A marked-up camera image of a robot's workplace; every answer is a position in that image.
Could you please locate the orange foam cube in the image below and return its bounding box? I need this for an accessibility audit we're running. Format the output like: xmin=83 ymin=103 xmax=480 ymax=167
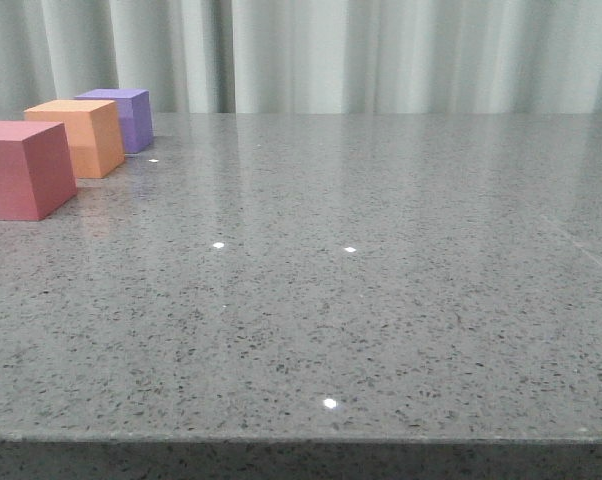
xmin=24 ymin=100 xmax=125 ymax=179

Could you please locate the pale green curtain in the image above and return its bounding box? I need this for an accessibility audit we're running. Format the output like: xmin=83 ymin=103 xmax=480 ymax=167
xmin=0 ymin=1 xmax=602 ymax=113

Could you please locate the purple foam cube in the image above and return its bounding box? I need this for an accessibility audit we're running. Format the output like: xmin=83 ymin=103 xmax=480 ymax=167
xmin=75 ymin=88 xmax=153 ymax=153

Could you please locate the red foam cube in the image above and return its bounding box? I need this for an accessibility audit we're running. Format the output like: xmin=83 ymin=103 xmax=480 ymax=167
xmin=0 ymin=121 xmax=77 ymax=220

